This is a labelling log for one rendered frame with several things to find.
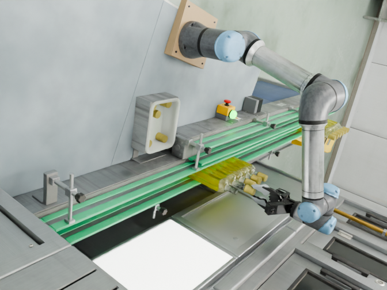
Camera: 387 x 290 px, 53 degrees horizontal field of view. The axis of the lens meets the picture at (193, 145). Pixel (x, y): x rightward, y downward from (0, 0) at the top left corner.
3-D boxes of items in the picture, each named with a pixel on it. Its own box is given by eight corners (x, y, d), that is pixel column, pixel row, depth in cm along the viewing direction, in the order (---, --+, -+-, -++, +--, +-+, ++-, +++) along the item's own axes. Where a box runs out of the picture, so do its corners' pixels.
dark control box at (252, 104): (241, 109, 226) (253, 114, 222) (244, 96, 223) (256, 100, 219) (248, 107, 232) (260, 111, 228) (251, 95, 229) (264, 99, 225)
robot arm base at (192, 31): (185, 14, 154) (204, 17, 148) (206, 29, 166) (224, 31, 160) (174, 51, 155) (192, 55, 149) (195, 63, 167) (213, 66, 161)
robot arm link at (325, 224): (340, 213, 151) (333, 232, 154) (313, 202, 157) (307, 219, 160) (333, 221, 145) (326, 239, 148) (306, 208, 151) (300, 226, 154)
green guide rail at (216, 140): (190, 144, 171) (204, 151, 167) (190, 142, 171) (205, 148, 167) (327, 98, 305) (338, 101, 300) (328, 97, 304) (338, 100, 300)
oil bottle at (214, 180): (184, 175, 177) (222, 194, 166) (186, 164, 175) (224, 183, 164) (192, 172, 182) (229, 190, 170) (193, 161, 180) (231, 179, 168)
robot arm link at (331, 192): (333, 196, 139) (324, 221, 143) (344, 187, 147) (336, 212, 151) (312, 187, 143) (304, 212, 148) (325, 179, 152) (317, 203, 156)
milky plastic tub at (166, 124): (131, 148, 161) (145, 155, 156) (136, 96, 153) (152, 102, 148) (159, 140, 174) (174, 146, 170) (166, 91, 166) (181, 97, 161)
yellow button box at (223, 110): (214, 116, 205) (226, 121, 201) (216, 103, 202) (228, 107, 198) (222, 114, 210) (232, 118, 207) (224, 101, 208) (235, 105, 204)
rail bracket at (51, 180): (31, 201, 127) (74, 233, 115) (31, 154, 121) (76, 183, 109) (45, 196, 131) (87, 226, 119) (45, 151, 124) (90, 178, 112)
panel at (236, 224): (84, 267, 129) (158, 328, 111) (85, 260, 128) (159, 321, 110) (230, 189, 198) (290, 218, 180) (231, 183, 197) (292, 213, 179)
